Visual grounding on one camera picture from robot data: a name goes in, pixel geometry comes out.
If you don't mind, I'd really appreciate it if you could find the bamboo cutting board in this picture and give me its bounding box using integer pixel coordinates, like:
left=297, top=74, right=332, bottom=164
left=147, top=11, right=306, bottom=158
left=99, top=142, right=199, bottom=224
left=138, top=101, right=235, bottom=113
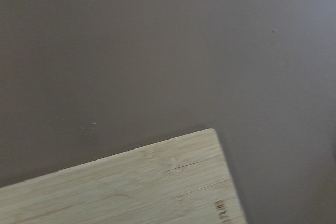
left=1, top=129, right=247, bottom=223

